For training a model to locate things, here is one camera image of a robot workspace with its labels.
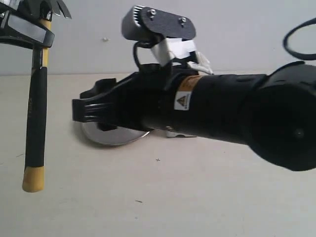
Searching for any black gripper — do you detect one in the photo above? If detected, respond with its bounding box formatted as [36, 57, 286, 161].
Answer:
[72, 64, 178, 131]

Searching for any red dome push button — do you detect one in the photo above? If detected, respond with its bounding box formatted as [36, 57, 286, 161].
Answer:
[165, 126, 196, 138]

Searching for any black and yellow claw hammer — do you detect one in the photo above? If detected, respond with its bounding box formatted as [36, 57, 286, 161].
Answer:
[0, 0, 72, 193]

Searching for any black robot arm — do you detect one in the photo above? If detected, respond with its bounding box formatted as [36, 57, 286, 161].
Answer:
[72, 61, 316, 171]

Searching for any round stainless steel plate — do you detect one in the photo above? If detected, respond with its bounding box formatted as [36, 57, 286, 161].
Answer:
[81, 122, 149, 146]

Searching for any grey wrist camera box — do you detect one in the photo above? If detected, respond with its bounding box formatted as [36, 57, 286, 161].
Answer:
[121, 5, 196, 42]

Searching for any black cable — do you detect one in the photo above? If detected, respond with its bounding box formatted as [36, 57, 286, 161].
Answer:
[282, 18, 316, 61]

